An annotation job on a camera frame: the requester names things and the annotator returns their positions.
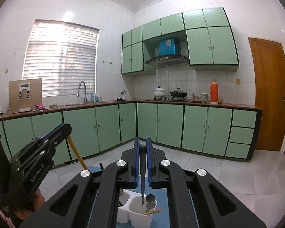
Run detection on light wooden chopstick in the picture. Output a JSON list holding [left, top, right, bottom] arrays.
[[67, 135, 88, 170]]

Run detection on black plastic spoon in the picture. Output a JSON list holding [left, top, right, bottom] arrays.
[[119, 188, 124, 207]]

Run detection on light bamboo chopstick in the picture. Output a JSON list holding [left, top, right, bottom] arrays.
[[145, 208, 162, 215]]

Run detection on small plain silver spoon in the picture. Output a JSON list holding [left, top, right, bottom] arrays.
[[146, 194, 156, 214]]

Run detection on long black chopstick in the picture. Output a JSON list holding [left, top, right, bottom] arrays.
[[139, 144, 147, 205]]

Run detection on chrome kitchen faucet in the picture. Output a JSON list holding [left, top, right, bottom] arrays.
[[76, 81, 88, 104]]

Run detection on green lower kitchen cabinets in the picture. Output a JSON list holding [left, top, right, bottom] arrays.
[[0, 100, 262, 161]]

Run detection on green kitchen cabinets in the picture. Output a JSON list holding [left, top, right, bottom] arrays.
[[0, 100, 262, 161], [121, 7, 239, 77]]

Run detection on green upper kitchen cabinets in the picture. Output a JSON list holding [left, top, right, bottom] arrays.
[[121, 7, 239, 77]]

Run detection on person's left hand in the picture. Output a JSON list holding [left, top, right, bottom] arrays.
[[14, 188, 46, 220]]

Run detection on pink cloth on counter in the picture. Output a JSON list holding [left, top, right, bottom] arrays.
[[35, 104, 47, 111]]

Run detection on blue table cloth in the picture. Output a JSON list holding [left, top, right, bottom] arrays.
[[86, 166, 200, 228]]

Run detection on white two-compartment utensil holder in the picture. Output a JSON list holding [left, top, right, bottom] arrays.
[[117, 189, 157, 228]]

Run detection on cardboard box with label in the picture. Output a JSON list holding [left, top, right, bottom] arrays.
[[9, 78, 42, 114]]

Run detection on white window blinds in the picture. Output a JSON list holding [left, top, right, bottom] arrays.
[[22, 20, 99, 97]]

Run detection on small glass jar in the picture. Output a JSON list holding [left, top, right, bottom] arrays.
[[218, 95, 223, 105]]

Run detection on patterned ceramic jar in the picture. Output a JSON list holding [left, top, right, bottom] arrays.
[[186, 93, 194, 102], [200, 93, 208, 104]]

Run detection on black wok with lid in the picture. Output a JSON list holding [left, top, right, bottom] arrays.
[[170, 88, 187, 101]]

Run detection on white enamel pot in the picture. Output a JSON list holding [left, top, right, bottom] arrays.
[[153, 86, 166, 100]]

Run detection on orange thermos flask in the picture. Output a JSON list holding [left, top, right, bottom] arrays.
[[210, 79, 219, 104]]

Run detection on black range hood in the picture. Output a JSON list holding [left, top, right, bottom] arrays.
[[146, 55, 189, 68]]

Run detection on brown wooden door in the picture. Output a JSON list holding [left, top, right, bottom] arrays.
[[249, 38, 285, 151]]

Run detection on blue box on hood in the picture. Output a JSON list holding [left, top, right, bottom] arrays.
[[158, 38, 181, 56]]

